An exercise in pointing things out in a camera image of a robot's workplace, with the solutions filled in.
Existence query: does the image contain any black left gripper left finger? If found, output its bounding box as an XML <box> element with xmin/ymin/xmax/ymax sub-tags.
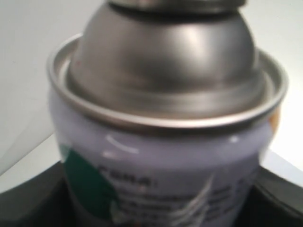
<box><xmin>0</xmin><ymin>162</ymin><xmax>76</xmax><ymax>227</ymax></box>

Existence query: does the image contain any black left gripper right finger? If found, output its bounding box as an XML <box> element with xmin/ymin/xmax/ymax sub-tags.
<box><xmin>248</xmin><ymin>168</ymin><xmax>303</xmax><ymax>227</ymax></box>

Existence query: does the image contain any white spray can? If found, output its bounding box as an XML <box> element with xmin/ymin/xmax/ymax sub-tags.
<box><xmin>47</xmin><ymin>0</ymin><xmax>288</xmax><ymax>227</ymax></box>

